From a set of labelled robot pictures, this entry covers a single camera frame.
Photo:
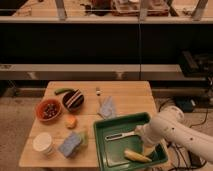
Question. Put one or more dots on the blue grey cloth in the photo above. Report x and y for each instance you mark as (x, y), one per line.
(107, 108)

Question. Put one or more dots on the white plastic cup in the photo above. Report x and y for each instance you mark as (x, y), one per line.
(43, 143)

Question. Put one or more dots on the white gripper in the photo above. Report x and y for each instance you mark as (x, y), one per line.
(144, 132)

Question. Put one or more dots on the orange fruit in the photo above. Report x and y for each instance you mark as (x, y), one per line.
(70, 121)

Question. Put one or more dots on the green pepper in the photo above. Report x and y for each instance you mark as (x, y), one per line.
(62, 90)

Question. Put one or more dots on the wooden table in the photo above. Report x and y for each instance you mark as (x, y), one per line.
(130, 97)

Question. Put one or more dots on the striped brown round ball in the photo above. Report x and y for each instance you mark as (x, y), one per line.
(73, 100)

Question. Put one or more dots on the green plastic tray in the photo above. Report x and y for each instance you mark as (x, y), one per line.
(111, 153)

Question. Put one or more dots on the white dish brush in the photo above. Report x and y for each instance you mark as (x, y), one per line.
(120, 135)

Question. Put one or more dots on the blue yellow sponge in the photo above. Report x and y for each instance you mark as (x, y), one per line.
(73, 143)

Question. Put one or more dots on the yellow banana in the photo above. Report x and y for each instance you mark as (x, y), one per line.
(135, 156)

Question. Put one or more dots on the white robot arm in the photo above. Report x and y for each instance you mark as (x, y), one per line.
(167, 124)

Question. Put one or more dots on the orange bowl with beans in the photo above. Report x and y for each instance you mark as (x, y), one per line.
(48, 110)

